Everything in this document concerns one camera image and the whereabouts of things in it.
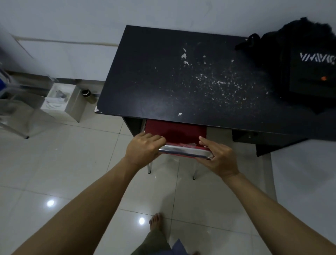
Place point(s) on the person's left hand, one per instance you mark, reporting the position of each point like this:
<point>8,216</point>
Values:
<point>140,151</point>

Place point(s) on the person's right hand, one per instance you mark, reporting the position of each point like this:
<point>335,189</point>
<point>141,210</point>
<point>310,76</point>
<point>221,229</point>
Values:
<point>221,160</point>

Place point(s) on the person's right thumb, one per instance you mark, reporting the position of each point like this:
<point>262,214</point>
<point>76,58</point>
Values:
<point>205,141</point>

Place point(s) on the person's left fingers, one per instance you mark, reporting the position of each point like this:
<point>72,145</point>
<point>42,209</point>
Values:
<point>154,140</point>

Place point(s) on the red chair with chrome frame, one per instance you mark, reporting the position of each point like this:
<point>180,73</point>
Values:
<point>173,132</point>

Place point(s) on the person's right forearm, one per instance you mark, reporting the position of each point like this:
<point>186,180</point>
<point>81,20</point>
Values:
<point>273,218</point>

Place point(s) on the person's left forearm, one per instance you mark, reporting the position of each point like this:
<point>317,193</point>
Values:
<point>78,210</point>

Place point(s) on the black desk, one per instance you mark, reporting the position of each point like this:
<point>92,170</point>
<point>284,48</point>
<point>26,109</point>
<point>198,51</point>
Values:
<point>168,73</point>

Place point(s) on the person's bare foot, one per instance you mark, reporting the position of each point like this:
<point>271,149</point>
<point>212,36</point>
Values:
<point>156,222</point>

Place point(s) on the dark bottle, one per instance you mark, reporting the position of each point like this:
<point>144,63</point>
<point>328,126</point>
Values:
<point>86,94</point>

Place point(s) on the white open box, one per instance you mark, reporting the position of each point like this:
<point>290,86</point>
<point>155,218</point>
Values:
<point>76,105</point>

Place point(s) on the olive trouser leg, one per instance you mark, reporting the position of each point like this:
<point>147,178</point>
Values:
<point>153,244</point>

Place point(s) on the blue cloth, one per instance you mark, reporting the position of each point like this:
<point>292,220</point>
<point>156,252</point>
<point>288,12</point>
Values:
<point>179,248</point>

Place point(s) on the black bag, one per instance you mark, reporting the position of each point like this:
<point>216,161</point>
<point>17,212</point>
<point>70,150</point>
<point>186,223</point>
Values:
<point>301,60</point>

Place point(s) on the metal frame chair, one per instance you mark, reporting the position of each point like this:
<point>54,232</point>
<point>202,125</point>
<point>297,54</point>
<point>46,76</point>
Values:
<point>15,105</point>

